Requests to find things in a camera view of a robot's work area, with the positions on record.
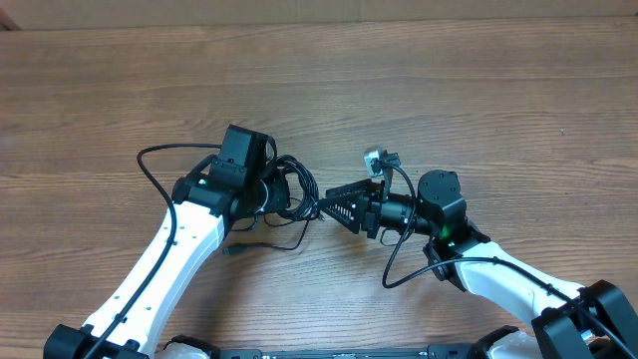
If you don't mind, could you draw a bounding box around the black USB cable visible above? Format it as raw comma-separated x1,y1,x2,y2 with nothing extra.
221,154,328,256

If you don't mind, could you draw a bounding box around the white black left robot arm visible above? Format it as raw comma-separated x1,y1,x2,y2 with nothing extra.
43,126,290,358

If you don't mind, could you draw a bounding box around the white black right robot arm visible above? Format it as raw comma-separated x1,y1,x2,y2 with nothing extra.
318,170,637,358

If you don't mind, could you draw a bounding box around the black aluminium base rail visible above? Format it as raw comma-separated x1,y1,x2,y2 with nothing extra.
159,326,519,359

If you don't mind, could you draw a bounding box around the cardboard back wall panel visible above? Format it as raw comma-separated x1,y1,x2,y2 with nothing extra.
1,0,637,30

